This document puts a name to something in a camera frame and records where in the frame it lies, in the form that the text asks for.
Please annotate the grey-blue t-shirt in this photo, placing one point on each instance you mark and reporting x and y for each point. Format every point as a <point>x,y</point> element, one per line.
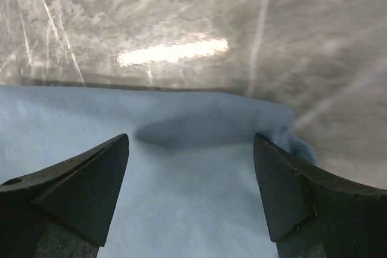
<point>190,188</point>

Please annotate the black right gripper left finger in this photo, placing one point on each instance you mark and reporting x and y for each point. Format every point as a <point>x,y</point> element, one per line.
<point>64,210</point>

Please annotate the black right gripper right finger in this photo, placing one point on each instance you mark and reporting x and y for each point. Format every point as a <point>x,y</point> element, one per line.
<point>313,213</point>

